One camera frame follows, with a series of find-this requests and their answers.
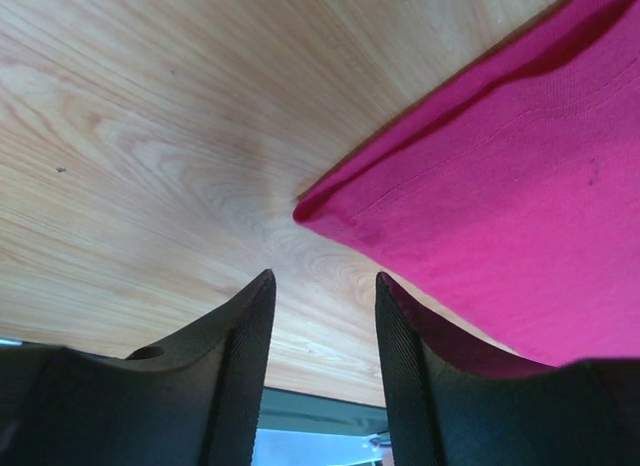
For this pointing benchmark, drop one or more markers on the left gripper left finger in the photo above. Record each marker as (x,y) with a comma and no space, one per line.
(190,398)

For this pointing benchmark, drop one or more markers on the magenta t shirt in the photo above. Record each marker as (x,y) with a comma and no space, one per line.
(511,194)

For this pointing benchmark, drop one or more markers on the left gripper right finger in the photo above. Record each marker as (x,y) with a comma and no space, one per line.
(454,399)

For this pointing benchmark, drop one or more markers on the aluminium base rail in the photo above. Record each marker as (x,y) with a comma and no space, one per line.
(301,429)

